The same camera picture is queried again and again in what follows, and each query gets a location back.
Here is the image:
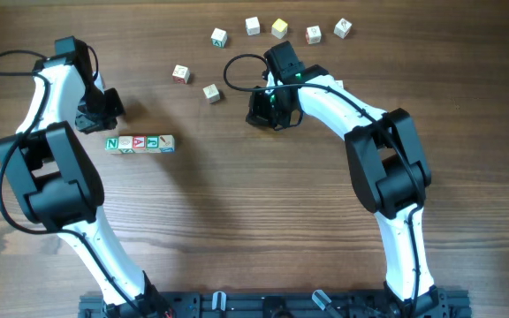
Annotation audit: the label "wooden block blue picture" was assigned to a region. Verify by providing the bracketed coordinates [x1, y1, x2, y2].
[159, 135, 176, 153]

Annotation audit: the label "green picture block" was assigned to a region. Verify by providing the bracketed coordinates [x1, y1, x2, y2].
[146, 136, 161, 153]

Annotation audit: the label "yellow wooden block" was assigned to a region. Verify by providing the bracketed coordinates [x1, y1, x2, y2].
[271, 19, 288, 39]

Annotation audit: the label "wooden block red left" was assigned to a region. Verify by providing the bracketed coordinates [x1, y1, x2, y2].
[172, 64, 191, 84]

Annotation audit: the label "right camera cable black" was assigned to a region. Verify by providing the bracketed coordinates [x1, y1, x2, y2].
[223, 53, 422, 318]

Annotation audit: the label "red A block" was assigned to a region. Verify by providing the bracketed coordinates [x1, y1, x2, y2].
[132, 136, 147, 153]

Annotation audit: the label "left camera cable black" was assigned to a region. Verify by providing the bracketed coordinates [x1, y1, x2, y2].
[0, 49, 145, 317]

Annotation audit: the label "wooden block red bottom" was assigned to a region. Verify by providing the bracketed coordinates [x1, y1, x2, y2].
[335, 80, 345, 89]

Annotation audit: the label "wooden block red picture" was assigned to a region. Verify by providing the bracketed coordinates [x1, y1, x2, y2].
[306, 26, 322, 45]

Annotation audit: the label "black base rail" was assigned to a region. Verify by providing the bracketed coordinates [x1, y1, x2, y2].
[78, 289, 473, 318]

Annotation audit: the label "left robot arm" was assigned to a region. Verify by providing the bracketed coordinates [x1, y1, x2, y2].
[0, 36, 175, 317]

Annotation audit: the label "white wooden block top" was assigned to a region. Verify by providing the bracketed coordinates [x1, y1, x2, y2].
[245, 17, 261, 35]

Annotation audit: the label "green N block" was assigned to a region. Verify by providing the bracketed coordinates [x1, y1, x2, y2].
[104, 137, 119, 154]

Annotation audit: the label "plain wooden block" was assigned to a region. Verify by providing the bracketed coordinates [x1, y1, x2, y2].
[118, 136, 134, 154]

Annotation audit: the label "wooden block teal side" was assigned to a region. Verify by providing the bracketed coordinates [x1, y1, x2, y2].
[210, 27, 228, 49]

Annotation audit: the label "wooden block red stripes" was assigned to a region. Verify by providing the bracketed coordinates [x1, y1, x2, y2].
[203, 84, 221, 104]

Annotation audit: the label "camera cable black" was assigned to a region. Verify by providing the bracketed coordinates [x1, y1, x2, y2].
[223, 53, 422, 318]
[0, 49, 145, 317]

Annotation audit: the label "wooden block far right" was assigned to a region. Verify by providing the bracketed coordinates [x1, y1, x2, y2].
[334, 18, 353, 39]

